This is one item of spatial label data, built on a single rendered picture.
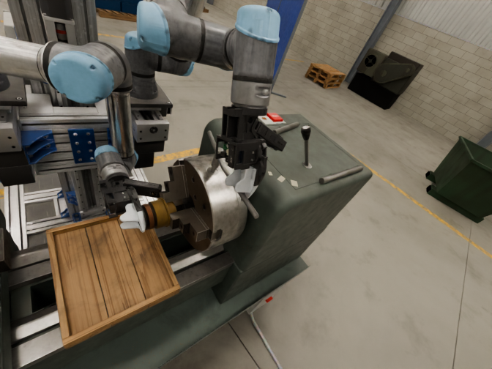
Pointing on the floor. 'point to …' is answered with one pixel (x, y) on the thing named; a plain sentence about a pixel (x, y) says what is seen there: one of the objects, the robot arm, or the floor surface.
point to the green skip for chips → (464, 180)
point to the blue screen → (286, 28)
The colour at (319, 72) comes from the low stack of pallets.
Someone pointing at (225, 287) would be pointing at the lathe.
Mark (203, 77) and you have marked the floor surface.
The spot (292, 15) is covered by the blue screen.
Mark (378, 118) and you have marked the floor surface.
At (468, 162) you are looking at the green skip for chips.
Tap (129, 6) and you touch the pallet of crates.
